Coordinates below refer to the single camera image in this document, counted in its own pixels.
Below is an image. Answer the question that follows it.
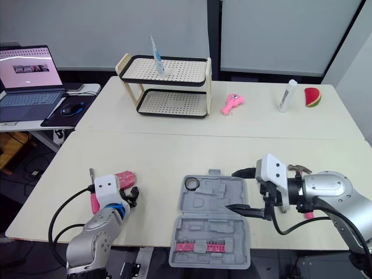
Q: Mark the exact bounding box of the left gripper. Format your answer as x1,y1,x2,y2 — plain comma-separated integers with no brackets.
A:
119,185,141,208

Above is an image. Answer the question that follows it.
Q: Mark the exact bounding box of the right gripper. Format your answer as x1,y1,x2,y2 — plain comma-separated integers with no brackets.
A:
224,167,284,220

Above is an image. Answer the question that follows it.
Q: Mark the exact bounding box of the grey tool case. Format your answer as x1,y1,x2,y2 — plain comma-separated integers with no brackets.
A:
168,168,252,270

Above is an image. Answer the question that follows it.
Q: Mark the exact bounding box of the black tape roll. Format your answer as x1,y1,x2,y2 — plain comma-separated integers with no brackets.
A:
185,178,201,192

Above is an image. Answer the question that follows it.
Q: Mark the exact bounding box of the pink plush toy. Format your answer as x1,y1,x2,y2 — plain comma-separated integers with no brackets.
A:
221,93,245,116

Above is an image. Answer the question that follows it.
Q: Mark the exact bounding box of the black mouse pad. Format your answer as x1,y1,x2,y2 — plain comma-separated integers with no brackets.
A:
40,94,98,128

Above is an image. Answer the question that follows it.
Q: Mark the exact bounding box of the black computer mouse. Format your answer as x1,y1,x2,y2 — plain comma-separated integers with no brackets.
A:
60,102,83,116

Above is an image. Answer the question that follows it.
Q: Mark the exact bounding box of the cream two tier rack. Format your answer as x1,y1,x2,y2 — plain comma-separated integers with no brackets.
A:
115,53,212,119

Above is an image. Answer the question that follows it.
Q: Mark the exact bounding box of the watermelon slice toy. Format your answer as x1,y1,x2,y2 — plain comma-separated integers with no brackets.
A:
304,87,322,109

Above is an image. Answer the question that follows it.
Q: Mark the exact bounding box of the white side table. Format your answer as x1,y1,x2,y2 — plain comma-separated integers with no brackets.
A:
0,83,102,153

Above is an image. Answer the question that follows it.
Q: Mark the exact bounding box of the blue white tube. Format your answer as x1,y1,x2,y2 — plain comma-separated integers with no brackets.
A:
149,33,167,76

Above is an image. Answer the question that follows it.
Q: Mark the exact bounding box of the open laptop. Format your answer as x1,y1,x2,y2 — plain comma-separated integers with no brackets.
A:
0,45,67,123

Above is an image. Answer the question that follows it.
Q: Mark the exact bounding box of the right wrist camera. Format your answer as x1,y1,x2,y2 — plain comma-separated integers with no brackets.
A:
255,153,291,212

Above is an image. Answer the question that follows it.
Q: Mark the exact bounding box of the pink handled screwdriver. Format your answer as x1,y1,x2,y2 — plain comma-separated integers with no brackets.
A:
88,167,102,215

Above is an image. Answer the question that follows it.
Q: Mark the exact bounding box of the black cable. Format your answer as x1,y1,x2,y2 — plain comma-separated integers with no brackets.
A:
269,200,334,237
48,185,97,267

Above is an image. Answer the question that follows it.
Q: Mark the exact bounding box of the pink handled hammer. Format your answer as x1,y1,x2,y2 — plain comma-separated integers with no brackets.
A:
287,163,316,220

